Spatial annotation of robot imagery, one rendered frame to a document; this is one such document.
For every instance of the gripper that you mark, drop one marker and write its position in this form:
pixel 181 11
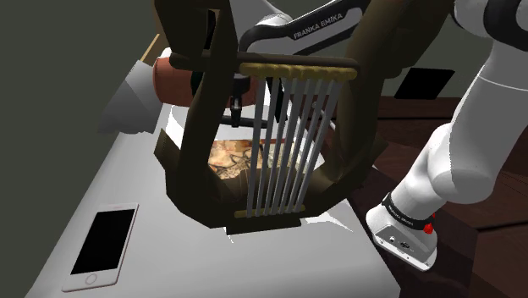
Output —
pixel 240 86

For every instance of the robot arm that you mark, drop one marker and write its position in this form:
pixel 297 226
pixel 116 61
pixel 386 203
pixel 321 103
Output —
pixel 474 124

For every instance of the dark brown lyre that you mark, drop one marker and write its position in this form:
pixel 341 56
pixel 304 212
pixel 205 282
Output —
pixel 198 124

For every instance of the reddish brown cylindrical vase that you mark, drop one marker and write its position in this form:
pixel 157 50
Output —
pixel 173 82

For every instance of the white book with painted picture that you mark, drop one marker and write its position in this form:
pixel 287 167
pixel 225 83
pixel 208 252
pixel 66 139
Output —
pixel 231 159

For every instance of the white table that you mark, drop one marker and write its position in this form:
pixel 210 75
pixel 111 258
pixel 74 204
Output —
pixel 206 266

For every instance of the white smartphone with black screen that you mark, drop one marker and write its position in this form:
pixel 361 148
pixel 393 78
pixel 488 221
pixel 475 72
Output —
pixel 103 243

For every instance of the dark brown robot stand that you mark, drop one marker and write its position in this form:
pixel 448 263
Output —
pixel 495 251

